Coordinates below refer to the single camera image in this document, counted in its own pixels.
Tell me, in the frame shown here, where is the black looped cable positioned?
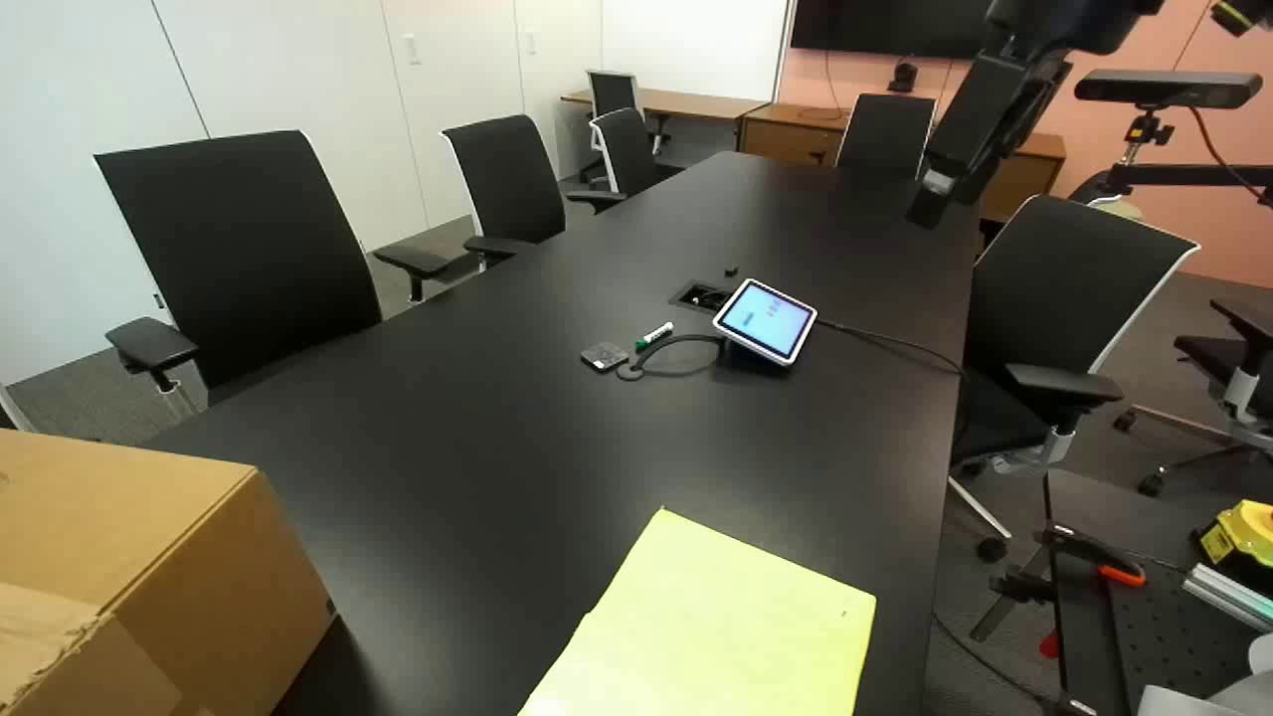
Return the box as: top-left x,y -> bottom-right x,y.
614,331 -> 734,387

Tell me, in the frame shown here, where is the black bar camera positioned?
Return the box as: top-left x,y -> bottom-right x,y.
1069,67 -> 1267,110

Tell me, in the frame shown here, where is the black tripod stand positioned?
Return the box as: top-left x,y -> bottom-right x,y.
966,470 -> 1146,716

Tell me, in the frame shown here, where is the orange handled clamp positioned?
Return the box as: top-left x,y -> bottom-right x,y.
991,521 -> 1150,600

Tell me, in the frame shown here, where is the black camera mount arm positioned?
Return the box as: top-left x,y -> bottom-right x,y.
1069,108 -> 1273,209

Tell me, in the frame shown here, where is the brown cardboard box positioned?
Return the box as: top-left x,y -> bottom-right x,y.
0,424 -> 333,716

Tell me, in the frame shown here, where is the wooden desk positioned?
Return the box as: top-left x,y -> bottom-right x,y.
557,84 -> 767,134

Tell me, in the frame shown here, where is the white framed black chair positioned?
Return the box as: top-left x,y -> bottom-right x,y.
942,196 -> 1206,560

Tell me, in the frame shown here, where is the large black office chair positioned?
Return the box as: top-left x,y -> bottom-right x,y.
92,127 -> 386,400

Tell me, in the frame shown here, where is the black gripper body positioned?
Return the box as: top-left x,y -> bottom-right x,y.
919,51 -> 1076,209

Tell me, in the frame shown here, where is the thin black tablet cable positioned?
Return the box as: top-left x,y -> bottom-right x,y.
812,319 -> 966,379

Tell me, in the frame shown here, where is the small black flat device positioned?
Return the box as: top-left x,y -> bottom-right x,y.
579,336 -> 637,379

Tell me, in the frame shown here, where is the teal and white box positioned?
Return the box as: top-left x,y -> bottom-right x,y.
1181,560 -> 1273,632

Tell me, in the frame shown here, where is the black wall television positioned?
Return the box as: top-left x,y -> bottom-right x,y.
789,0 -> 1009,65

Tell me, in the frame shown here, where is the wooden credenza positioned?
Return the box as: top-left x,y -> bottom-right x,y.
736,99 -> 1069,222

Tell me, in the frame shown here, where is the black chair with metal base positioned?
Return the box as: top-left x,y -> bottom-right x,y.
1109,289 -> 1273,500

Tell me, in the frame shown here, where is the white tablet with stand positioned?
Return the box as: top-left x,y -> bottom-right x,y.
707,273 -> 824,371

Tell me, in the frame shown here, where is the white object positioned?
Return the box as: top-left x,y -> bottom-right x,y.
1134,669 -> 1273,716

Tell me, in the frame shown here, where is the yellow towel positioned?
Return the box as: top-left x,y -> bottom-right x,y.
519,505 -> 880,716

